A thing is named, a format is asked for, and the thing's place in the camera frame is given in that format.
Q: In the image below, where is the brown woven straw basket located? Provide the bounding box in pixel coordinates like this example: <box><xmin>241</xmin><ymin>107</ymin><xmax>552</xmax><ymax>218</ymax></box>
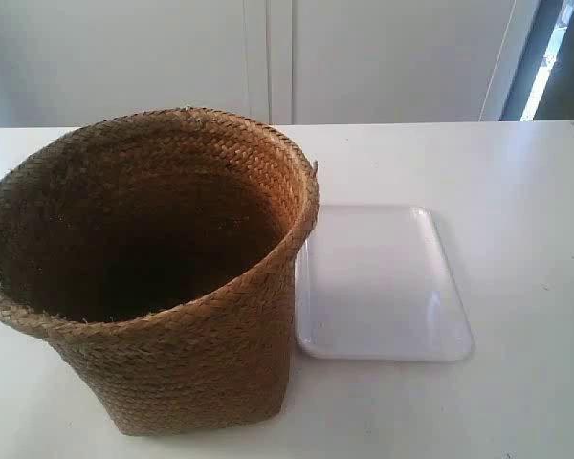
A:
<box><xmin>0</xmin><ymin>107</ymin><xmax>319</xmax><ymax>435</ymax></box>

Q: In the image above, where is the white rectangular plastic tray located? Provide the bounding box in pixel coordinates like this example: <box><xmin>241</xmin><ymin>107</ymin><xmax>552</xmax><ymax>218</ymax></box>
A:
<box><xmin>295</xmin><ymin>205</ymin><xmax>475</xmax><ymax>362</ymax></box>

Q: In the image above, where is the dark window frame strip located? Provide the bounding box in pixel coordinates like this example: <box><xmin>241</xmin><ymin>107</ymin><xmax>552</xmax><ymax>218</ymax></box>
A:
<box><xmin>500</xmin><ymin>1</ymin><xmax>574</xmax><ymax>121</ymax></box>

